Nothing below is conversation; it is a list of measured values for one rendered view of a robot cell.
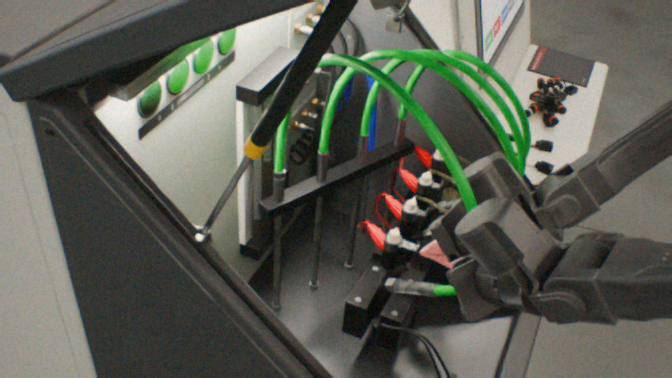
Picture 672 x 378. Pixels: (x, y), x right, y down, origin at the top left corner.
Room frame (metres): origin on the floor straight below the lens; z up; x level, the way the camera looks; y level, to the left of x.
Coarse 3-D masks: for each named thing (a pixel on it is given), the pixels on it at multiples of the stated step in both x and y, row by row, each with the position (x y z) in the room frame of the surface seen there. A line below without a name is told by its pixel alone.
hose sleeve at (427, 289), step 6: (396, 282) 0.68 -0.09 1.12; (402, 282) 0.67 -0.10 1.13; (408, 282) 0.66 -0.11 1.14; (414, 282) 0.66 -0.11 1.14; (420, 282) 0.66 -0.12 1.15; (432, 282) 0.65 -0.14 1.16; (396, 288) 0.67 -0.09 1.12; (402, 288) 0.66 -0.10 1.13; (408, 288) 0.66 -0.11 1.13; (414, 288) 0.65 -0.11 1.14; (420, 288) 0.64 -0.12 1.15; (426, 288) 0.64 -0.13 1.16; (432, 288) 0.63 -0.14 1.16; (420, 294) 0.64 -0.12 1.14; (426, 294) 0.63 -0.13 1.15; (432, 294) 0.63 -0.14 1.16
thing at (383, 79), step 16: (320, 64) 0.79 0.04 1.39; (336, 64) 0.78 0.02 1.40; (352, 64) 0.76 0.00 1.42; (368, 64) 0.75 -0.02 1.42; (384, 80) 0.72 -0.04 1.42; (400, 96) 0.70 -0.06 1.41; (288, 112) 0.84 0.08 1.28; (416, 112) 0.68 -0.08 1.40; (432, 128) 0.67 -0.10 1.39; (448, 160) 0.64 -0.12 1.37; (464, 176) 0.64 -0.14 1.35; (464, 192) 0.62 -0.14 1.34; (448, 288) 0.62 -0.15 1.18
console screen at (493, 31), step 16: (480, 0) 1.28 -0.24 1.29; (496, 0) 1.40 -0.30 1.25; (512, 0) 1.54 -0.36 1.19; (480, 16) 1.28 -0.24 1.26; (496, 16) 1.39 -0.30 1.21; (512, 16) 1.54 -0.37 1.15; (480, 32) 1.27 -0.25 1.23; (496, 32) 1.38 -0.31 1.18; (480, 48) 1.26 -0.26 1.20; (496, 48) 1.38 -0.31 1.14
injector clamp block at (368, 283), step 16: (432, 240) 0.92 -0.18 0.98; (416, 256) 0.88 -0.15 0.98; (368, 272) 0.83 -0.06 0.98; (416, 272) 0.84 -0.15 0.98; (432, 272) 0.90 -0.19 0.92; (368, 288) 0.79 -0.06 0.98; (352, 304) 0.75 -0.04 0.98; (368, 304) 0.76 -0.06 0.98; (400, 304) 0.76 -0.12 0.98; (416, 304) 0.81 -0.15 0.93; (352, 320) 0.75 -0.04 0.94; (368, 320) 0.77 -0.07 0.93; (384, 320) 0.73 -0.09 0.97; (400, 320) 0.73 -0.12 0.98; (416, 320) 0.84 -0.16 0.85; (384, 336) 0.73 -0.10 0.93; (400, 336) 0.73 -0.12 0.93
